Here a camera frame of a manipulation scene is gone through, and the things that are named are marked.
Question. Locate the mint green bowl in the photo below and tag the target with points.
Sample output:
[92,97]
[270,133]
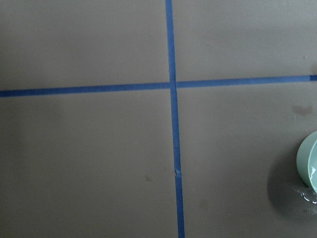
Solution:
[306,161]

